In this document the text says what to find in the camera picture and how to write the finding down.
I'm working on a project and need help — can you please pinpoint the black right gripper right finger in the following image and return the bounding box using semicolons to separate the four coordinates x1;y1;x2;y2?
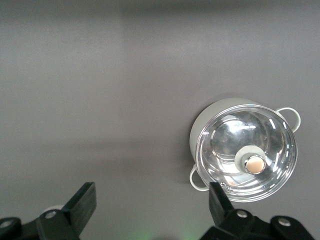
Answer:
199;181;315;240

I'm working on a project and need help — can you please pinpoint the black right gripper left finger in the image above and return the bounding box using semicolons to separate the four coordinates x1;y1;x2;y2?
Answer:
0;181;98;240

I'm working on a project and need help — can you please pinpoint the glass lid with copper knob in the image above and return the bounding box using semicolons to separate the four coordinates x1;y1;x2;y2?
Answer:
196;104;299;203

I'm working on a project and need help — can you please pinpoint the pale green cooking pot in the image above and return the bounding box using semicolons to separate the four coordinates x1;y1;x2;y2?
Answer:
189;97;302;203

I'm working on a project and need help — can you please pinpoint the dark grey table mat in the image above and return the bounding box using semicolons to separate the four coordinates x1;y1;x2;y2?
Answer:
0;0;320;240

